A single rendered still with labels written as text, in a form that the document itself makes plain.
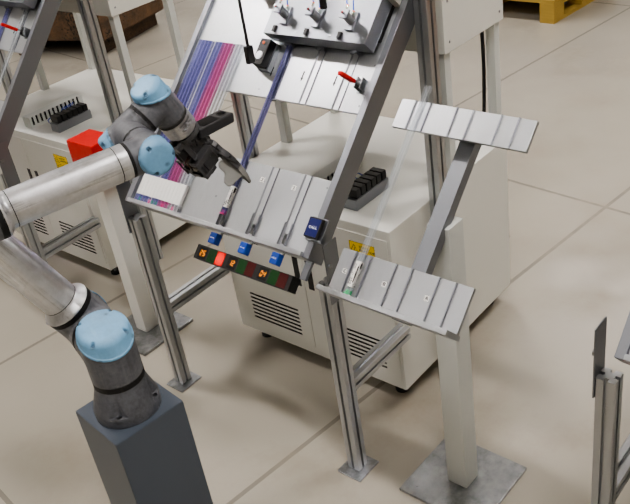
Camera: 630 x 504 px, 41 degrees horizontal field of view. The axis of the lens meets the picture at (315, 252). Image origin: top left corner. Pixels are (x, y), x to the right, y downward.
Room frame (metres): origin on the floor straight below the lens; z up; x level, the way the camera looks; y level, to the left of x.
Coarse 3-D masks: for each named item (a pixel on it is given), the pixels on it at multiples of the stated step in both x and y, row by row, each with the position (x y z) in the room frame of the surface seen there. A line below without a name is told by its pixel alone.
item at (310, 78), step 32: (224, 0) 2.51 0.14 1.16; (256, 0) 2.43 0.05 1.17; (224, 32) 2.43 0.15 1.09; (256, 32) 2.35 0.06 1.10; (288, 64) 2.19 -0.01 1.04; (320, 64) 2.12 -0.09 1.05; (352, 64) 2.06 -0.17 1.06; (256, 96) 2.19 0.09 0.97; (288, 96) 2.12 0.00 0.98; (320, 96) 2.05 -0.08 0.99; (352, 96) 1.99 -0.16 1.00
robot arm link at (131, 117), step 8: (128, 112) 1.71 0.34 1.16; (136, 112) 1.71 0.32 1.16; (120, 120) 1.70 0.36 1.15; (128, 120) 1.70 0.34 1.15; (136, 120) 1.70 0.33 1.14; (144, 120) 1.70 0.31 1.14; (112, 128) 1.69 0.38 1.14; (120, 128) 1.67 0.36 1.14; (128, 128) 1.65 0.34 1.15; (152, 128) 1.71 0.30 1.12; (104, 136) 1.68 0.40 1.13; (112, 136) 1.68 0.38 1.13; (120, 136) 1.65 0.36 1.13; (104, 144) 1.67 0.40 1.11; (112, 144) 1.66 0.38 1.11
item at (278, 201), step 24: (216, 168) 2.10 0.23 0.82; (264, 168) 2.00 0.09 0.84; (192, 192) 2.09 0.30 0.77; (216, 192) 2.04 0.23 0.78; (240, 192) 1.99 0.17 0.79; (264, 192) 1.95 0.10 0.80; (288, 192) 1.90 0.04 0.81; (312, 192) 1.86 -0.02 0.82; (192, 216) 2.04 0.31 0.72; (216, 216) 1.99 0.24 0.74; (240, 216) 1.94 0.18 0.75; (264, 216) 1.90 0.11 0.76; (288, 216) 1.85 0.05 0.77; (312, 216) 1.81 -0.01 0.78; (288, 240) 1.80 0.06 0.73
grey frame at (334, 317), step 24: (432, 0) 2.08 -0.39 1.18; (432, 24) 2.08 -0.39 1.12; (432, 48) 2.07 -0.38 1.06; (432, 72) 2.07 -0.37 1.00; (240, 96) 2.59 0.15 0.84; (432, 96) 2.06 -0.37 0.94; (240, 120) 2.60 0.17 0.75; (432, 144) 2.07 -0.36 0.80; (432, 168) 2.08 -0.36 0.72; (432, 192) 2.08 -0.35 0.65; (144, 216) 2.25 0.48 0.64; (144, 240) 2.23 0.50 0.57; (144, 264) 2.24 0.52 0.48; (168, 312) 2.24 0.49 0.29; (336, 312) 1.71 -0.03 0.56; (168, 336) 2.23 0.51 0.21; (336, 336) 1.71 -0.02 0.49; (336, 360) 1.73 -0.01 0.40; (336, 384) 1.73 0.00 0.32; (360, 432) 1.73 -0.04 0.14; (360, 456) 1.72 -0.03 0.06
